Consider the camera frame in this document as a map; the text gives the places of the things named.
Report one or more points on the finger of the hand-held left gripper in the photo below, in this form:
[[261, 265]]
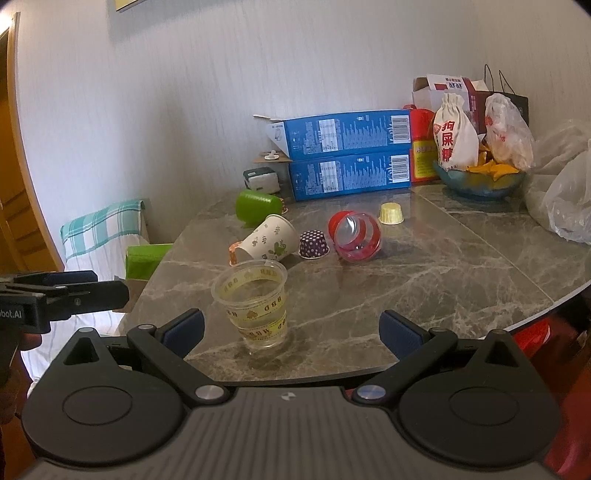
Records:
[[97, 295], [69, 278]]

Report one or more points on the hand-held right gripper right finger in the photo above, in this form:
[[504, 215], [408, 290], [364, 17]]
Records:
[[400, 330]]

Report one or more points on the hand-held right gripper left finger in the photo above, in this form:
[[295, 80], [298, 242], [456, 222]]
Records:
[[184, 328]]

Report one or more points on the red clear plastic cup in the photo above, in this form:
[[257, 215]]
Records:
[[358, 235]]

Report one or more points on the leaf print paper cup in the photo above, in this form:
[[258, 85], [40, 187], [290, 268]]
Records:
[[270, 240]]

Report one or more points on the green plastic cup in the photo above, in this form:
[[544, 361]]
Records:
[[256, 205]]

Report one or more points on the clear plastic cup yellow print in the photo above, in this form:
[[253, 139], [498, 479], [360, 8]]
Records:
[[254, 309]]

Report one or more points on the person's left hand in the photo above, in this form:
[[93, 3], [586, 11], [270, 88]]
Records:
[[30, 341]]

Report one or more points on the brown cardboard box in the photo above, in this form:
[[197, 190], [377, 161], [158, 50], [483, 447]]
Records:
[[131, 293]]

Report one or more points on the green box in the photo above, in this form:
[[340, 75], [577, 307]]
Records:
[[145, 261]]

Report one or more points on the green plaid cloth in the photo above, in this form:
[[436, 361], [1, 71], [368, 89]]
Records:
[[101, 226]]

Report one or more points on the yellow cupcake liner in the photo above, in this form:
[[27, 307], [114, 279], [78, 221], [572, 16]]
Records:
[[391, 214]]

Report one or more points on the purple dotted cupcake liner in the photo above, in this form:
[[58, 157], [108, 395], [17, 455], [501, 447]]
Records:
[[314, 244]]

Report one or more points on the red stool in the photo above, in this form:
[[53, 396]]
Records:
[[554, 350]]

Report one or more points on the blue glass bowl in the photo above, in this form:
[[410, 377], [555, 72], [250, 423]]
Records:
[[475, 184]]

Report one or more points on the blue cardboard box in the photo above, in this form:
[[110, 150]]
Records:
[[351, 173], [341, 131]]

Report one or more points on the small white black box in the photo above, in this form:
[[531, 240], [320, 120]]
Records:
[[262, 180]]

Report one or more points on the orange snack packets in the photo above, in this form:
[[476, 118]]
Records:
[[496, 168]]

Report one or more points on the red canister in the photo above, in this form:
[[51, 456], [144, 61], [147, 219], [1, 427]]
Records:
[[421, 138]]

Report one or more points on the white plastic hook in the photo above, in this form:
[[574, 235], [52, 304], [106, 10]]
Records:
[[273, 155]]

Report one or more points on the clear crumpled plastic bag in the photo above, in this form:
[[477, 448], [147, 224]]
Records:
[[565, 194]]

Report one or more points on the plastic bag with food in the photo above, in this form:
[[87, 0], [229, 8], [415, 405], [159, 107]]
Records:
[[508, 129]]

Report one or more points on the white red carton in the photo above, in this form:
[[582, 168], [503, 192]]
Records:
[[455, 87]]

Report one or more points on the black paper bag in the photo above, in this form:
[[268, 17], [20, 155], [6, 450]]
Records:
[[519, 104]]

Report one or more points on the wooden door frame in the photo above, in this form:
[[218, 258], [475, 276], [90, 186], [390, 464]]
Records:
[[18, 175]]

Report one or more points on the yellow picture frame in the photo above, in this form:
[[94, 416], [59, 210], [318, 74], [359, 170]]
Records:
[[138, 4]]

